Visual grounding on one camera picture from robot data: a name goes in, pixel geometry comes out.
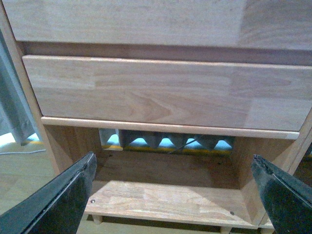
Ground white cable on floor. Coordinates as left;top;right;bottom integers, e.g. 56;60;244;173
0;149;47;156

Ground grey curtain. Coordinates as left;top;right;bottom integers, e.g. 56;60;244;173
0;34;42;144

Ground upper wooden drawer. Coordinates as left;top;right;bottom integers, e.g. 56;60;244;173
3;0;312;50

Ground left wooden shelf cabinet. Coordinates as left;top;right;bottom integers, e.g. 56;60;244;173
0;1;312;234

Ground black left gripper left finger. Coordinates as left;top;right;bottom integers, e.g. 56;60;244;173
0;152;97;234

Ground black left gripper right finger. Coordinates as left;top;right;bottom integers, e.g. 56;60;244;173
251;155;312;234

